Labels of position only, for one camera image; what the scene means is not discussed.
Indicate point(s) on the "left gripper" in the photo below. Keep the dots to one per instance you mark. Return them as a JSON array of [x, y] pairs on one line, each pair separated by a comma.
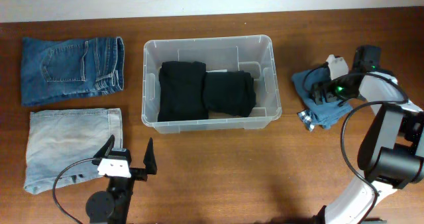
[[140, 174]]

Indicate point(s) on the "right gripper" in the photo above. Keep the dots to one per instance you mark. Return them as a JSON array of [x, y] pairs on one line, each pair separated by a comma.
[[327, 88]]

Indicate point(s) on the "blue shirt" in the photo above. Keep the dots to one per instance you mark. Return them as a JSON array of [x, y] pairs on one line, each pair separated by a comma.
[[326, 114]]

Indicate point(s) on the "large black garment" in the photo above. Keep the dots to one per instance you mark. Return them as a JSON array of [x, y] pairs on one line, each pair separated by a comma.
[[181, 85]]

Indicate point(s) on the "small black garment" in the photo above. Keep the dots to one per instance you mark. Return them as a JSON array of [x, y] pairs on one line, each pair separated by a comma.
[[229, 92]]

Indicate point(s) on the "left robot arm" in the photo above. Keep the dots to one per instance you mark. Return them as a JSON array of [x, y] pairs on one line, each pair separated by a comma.
[[112, 205]]

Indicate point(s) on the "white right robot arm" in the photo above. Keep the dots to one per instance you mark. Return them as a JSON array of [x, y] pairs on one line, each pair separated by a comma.
[[391, 153]]

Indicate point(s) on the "light blue folded jeans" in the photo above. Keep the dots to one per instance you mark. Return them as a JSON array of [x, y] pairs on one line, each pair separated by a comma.
[[58, 138]]

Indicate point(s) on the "clear plastic storage bin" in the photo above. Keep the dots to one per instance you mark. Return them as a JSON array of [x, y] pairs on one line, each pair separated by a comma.
[[253, 54]]

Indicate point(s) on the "dark blue folded jeans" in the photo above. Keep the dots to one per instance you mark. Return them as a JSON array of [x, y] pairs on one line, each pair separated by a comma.
[[54, 71]]

